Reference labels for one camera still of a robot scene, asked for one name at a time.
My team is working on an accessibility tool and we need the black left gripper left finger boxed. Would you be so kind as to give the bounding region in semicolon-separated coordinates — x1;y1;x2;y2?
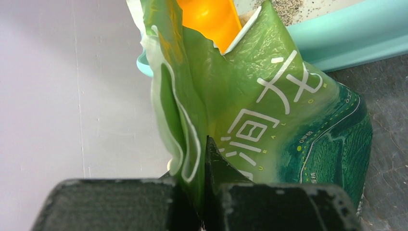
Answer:
32;174;201;231

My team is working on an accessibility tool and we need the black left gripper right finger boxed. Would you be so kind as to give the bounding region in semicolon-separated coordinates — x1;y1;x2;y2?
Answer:
204;137;361;231

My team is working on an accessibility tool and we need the green litter bag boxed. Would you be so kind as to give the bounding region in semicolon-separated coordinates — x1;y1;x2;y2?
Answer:
127;0;373;214

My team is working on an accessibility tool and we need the orange plastic scoop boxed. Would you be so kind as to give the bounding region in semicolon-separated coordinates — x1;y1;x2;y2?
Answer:
177;0;242;53

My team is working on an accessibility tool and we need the teal plastic litter box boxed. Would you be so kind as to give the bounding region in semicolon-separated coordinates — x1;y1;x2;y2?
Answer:
127;0;408;84

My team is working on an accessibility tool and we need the grey litter granules pile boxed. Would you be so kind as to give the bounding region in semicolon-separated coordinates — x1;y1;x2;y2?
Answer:
239;0;304;26

